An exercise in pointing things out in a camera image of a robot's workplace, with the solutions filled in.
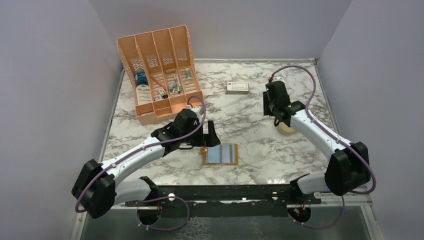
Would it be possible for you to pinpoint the red pencil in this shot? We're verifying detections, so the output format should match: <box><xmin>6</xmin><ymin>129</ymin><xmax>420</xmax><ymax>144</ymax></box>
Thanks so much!
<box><xmin>151</xmin><ymin>76</ymin><xmax>168</xmax><ymax>91</ymax></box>

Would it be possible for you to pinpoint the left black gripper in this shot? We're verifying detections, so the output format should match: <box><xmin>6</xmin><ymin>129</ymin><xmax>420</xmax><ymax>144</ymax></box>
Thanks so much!
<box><xmin>181</xmin><ymin>120</ymin><xmax>221</xmax><ymax>148</ymax></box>

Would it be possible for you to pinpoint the white small card box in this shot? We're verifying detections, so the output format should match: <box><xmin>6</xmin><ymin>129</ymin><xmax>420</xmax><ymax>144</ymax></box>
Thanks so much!
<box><xmin>226</xmin><ymin>82</ymin><xmax>249</xmax><ymax>95</ymax></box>

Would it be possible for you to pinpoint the peach plastic desk organizer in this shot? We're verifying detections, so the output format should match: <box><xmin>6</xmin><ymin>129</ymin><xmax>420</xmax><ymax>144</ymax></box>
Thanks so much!
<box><xmin>116</xmin><ymin>25</ymin><xmax>204</xmax><ymax>126</ymax></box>

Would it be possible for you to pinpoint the blue tape roll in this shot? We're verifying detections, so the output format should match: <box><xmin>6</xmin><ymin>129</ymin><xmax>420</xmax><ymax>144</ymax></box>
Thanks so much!
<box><xmin>134</xmin><ymin>71</ymin><xmax>149</xmax><ymax>86</ymax></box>

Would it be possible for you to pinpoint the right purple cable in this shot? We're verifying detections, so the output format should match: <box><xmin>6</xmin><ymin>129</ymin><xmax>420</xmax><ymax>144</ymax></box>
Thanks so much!
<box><xmin>268</xmin><ymin>65</ymin><xmax>377</xmax><ymax>196</ymax></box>

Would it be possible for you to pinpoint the grey credit card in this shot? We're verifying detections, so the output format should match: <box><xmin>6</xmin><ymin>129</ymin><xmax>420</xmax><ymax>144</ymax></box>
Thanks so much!
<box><xmin>220</xmin><ymin>144</ymin><xmax>236</xmax><ymax>164</ymax></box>

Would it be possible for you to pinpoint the small brown eraser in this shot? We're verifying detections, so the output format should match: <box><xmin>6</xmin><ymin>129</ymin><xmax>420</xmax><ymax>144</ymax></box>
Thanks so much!
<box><xmin>165</xmin><ymin>68</ymin><xmax>176</xmax><ymax>74</ymax></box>

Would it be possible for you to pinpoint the black mounting base bar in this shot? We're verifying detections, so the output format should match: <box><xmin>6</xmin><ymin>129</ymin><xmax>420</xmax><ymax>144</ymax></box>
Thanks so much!
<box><xmin>125</xmin><ymin>177</ymin><xmax>322</xmax><ymax>218</ymax></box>

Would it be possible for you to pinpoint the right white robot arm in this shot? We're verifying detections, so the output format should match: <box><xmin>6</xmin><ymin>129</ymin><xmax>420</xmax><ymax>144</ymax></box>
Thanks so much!
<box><xmin>262</xmin><ymin>81</ymin><xmax>372</xmax><ymax>204</ymax></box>

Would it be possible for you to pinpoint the green white marker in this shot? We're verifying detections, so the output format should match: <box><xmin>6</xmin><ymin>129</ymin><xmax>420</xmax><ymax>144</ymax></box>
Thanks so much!
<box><xmin>185</xmin><ymin>67</ymin><xmax>193</xmax><ymax>81</ymax></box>

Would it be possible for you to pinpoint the white label sheet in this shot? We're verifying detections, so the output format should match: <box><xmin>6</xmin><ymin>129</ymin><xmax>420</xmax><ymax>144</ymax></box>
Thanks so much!
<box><xmin>135</xmin><ymin>84</ymin><xmax>152</xmax><ymax>106</ymax></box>

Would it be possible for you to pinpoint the beige oval tray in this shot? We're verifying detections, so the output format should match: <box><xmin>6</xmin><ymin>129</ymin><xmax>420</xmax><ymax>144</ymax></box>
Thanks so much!
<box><xmin>276</xmin><ymin>122</ymin><xmax>297</xmax><ymax>136</ymax></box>

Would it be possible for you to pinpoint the metal binder clip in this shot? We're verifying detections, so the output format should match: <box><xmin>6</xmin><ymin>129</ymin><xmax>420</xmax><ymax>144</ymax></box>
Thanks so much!
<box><xmin>168</xmin><ymin>80</ymin><xmax>179</xmax><ymax>94</ymax></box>

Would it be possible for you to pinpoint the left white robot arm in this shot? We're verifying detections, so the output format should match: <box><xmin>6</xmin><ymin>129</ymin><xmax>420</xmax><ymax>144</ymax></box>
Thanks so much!
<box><xmin>71</xmin><ymin>105</ymin><xmax>219</xmax><ymax>219</ymax></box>

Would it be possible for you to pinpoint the aluminium frame rail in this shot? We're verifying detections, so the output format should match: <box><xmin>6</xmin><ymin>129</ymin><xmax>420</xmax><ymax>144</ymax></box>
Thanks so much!
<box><xmin>78</xmin><ymin>185</ymin><xmax>374</xmax><ymax>210</ymax></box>

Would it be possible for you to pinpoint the yellow leather card holder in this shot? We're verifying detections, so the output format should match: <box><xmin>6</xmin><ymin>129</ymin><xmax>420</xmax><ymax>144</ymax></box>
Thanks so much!
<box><xmin>200</xmin><ymin>143</ymin><xmax>239</xmax><ymax>166</ymax></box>

